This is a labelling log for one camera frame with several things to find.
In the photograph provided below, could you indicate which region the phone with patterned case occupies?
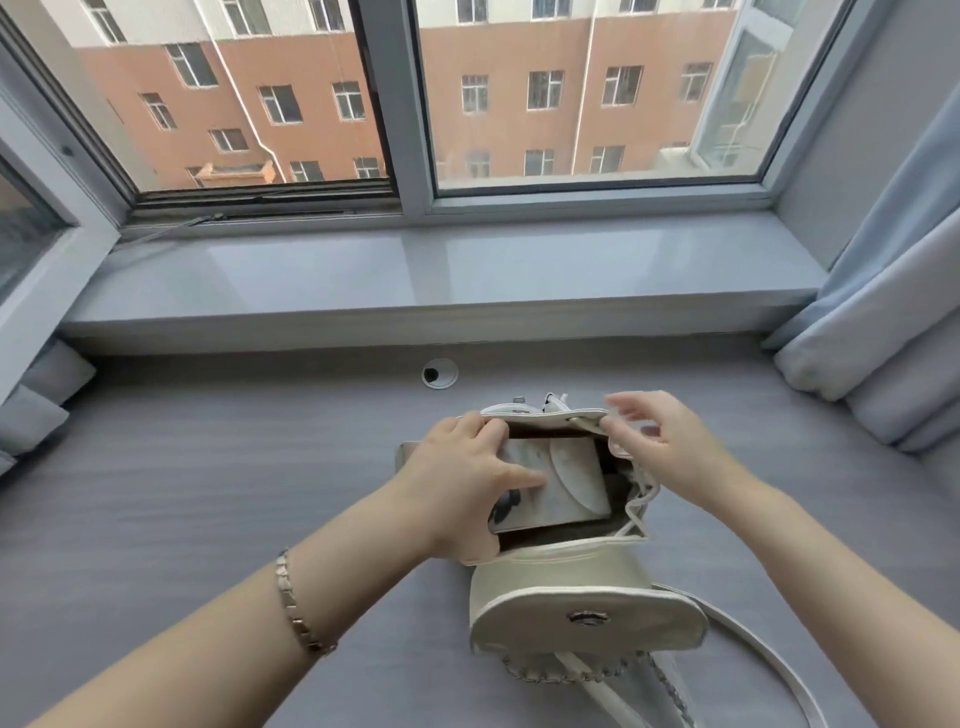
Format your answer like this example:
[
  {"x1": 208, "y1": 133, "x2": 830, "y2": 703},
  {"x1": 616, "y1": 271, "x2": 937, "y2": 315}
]
[{"x1": 487, "y1": 435, "x2": 614, "y2": 535}]

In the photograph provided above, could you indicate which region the brick apartment building outside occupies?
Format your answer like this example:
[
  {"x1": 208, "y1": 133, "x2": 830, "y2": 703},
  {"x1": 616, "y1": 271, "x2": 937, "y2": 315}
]
[{"x1": 37, "y1": 0, "x2": 798, "y2": 190}]

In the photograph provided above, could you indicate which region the grey sliding window frame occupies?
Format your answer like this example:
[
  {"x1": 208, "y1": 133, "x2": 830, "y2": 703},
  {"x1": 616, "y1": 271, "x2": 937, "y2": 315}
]
[{"x1": 0, "y1": 0, "x2": 875, "y2": 226}]

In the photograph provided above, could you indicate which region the open window sash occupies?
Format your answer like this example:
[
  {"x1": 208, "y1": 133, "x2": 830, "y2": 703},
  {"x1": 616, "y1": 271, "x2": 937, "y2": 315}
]
[{"x1": 0, "y1": 96, "x2": 123, "y2": 406}]

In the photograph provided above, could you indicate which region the person's left forearm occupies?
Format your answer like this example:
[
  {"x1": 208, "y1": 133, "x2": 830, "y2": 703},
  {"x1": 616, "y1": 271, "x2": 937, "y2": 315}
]
[{"x1": 26, "y1": 480, "x2": 445, "y2": 728}]

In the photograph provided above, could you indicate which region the grey window sill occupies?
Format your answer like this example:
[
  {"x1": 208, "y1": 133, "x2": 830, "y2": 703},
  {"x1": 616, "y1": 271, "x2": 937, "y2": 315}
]
[{"x1": 58, "y1": 206, "x2": 829, "y2": 354}]

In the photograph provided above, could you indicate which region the person's left hand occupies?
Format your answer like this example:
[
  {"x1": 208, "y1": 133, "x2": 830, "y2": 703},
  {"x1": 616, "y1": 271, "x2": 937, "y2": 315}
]
[{"x1": 388, "y1": 411, "x2": 549, "y2": 565}]

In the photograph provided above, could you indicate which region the person's right hand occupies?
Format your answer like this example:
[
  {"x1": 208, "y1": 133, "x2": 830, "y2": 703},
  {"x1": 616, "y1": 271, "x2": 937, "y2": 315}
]
[{"x1": 602, "y1": 389, "x2": 745, "y2": 520}]

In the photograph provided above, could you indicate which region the silver chain bag strap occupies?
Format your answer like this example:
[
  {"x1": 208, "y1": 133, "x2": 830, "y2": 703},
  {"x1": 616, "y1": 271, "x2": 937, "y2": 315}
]
[{"x1": 501, "y1": 651, "x2": 700, "y2": 728}]

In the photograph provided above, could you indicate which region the white leather bag strap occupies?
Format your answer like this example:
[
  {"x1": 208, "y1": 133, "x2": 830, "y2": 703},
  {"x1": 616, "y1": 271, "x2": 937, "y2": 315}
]
[{"x1": 556, "y1": 582, "x2": 828, "y2": 728}]

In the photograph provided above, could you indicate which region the silver link bracelet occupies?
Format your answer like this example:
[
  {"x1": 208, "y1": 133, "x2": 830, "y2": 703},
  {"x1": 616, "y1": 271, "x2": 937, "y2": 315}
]
[{"x1": 273, "y1": 549, "x2": 339, "y2": 659}]

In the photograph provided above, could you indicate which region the person's right forearm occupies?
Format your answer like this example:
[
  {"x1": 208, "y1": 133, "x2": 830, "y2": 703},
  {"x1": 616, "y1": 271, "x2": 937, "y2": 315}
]
[{"x1": 703, "y1": 468, "x2": 960, "y2": 702}]

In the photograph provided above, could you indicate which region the cream leather handbag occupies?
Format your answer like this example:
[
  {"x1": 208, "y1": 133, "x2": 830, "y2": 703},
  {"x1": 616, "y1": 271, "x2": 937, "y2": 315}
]
[{"x1": 396, "y1": 392, "x2": 711, "y2": 680}]

